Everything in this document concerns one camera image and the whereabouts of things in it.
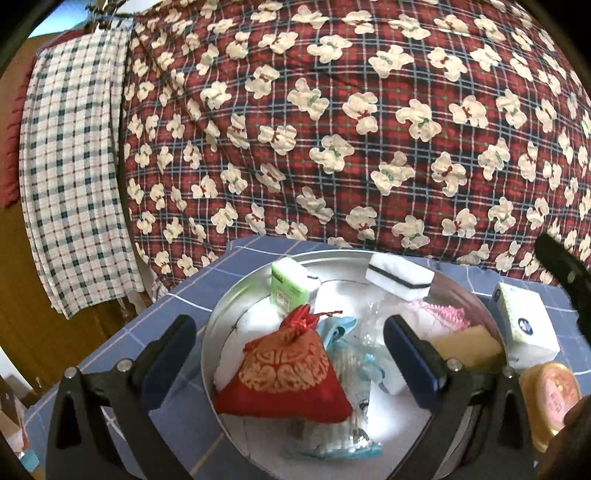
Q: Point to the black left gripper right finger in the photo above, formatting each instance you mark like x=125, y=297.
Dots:
x=499, y=445

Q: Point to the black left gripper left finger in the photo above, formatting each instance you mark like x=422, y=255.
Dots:
x=79, y=443

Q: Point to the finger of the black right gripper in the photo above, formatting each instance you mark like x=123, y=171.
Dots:
x=569, y=272

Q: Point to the yellow sponge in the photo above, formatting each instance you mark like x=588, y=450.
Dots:
x=474, y=347

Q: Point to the white pink knitted towel roll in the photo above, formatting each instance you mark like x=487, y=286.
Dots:
x=431, y=321

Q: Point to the white black sponge block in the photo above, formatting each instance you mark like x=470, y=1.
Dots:
x=399, y=276

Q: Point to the red gold drawstring pouch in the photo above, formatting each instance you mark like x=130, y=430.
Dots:
x=286, y=374

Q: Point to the green white small box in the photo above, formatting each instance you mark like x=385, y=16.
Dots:
x=292, y=285

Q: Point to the blue white tissue pack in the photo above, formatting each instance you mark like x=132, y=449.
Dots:
x=525, y=325

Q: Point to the round orange tin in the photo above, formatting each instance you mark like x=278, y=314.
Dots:
x=550, y=391

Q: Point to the teal folded cloth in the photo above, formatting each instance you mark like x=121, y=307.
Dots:
x=334, y=328

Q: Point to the round metal basin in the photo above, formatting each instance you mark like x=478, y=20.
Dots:
x=386, y=419

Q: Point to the red plaid bear blanket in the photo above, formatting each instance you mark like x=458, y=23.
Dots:
x=455, y=130

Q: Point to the white green checked cloth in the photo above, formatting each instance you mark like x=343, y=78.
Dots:
x=68, y=156

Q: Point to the red quilted cloth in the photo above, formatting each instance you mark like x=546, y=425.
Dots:
x=14, y=84

